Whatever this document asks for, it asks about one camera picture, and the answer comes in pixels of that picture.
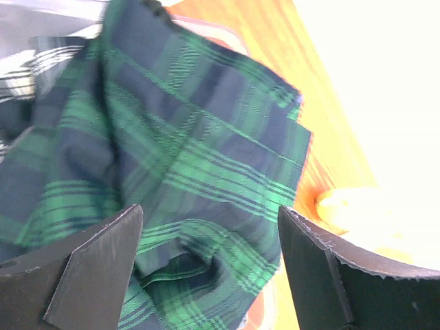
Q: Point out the clear plastic storage bin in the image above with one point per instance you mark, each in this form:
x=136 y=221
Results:
x=273 y=308

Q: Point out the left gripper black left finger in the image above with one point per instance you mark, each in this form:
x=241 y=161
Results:
x=78 y=282

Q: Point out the yellow mug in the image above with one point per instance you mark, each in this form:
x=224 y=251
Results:
x=382 y=223

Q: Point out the green plaid pleated skirt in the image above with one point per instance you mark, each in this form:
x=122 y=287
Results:
x=204 y=139

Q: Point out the navy white plaid skirt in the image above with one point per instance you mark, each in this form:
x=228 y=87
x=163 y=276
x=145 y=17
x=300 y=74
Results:
x=33 y=78

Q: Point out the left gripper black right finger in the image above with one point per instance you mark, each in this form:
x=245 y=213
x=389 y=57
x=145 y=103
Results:
x=338 y=285

